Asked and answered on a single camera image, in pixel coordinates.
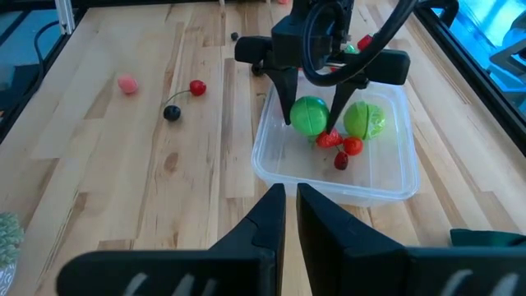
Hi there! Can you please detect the dark red toy cherry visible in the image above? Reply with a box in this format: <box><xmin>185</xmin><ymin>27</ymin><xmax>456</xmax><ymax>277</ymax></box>
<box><xmin>333</xmin><ymin>146</ymin><xmax>350</xmax><ymax>172</ymax></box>

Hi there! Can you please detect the clear plastic tupperware container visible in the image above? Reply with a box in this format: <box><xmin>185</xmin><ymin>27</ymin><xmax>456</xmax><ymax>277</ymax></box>
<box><xmin>251</xmin><ymin>73</ymin><xmax>421</xmax><ymax>207</ymax></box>

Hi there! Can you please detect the red cherry with green stem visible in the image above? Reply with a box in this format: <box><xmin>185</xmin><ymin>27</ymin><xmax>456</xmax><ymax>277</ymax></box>
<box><xmin>164</xmin><ymin>79</ymin><xmax>208</xmax><ymax>106</ymax></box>

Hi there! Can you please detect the light green toy cabbage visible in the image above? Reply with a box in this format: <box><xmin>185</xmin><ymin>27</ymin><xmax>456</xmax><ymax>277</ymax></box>
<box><xmin>343</xmin><ymin>100</ymin><xmax>386</xmax><ymax>141</ymax></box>

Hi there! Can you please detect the red toy strawberry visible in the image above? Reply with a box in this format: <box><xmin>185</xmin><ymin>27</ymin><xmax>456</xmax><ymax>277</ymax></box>
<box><xmin>356</xmin><ymin>34</ymin><xmax>374</xmax><ymax>53</ymax></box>
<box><xmin>315</xmin><ymin>129</ymin><xmax>344</xmax><ymax>150</ymax></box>

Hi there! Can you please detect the bright green toy lime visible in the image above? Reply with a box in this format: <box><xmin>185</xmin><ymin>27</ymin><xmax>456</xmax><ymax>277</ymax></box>
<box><xmin>289</xmin><ymin>95</ymin><xmax>330</xmax><ymax>138</ymax></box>

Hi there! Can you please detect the artificial green spiky plant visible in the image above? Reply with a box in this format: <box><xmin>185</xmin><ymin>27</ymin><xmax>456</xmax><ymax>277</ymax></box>
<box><xmin>0</xmin><ymin>211</ymin><xmax>25</xmax><ymax>296</ymax></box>

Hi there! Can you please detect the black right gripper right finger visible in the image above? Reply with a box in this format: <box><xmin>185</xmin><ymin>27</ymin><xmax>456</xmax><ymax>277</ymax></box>
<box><xmin>295</xmin><ymin>183</ymin><xmax>408</xmax><ymax>296</ymax></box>

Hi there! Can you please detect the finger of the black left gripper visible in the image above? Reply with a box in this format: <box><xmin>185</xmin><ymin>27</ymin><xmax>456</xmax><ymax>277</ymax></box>
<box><xmin>266</xmin><ymin>67</ymin><xmax>300</xmax><ymax>126</ymax></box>
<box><xmin>326</xmin><ymin>77</ymin><xmax>369</xmax><ymax>133</ymax></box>

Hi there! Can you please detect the silver aluminium bracket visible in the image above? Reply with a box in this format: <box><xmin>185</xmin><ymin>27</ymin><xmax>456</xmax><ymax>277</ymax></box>
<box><xmin>55</xmin><ymin>0</ymin><xmax>77</xmax><ymax>36</ymax></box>

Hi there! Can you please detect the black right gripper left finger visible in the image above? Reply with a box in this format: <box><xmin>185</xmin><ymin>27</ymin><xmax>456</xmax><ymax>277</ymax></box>
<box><xmin>208</xmin><ymin>183</ymin><xmax>288</xmax><ymax>252</ymax></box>

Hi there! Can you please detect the black toy cherry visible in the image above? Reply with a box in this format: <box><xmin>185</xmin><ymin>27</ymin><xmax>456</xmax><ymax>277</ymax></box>
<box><xmin>163</xmin><ymin>104</ymin><xmax>182</xmax><ymax>123</ymax></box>

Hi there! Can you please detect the red toy cherry tomato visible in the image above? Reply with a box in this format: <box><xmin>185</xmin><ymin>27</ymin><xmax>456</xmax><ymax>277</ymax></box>
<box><xmin>343</xmin><ymin>136</ymin><xmax>365</xmax><ymax>157</ymax></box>

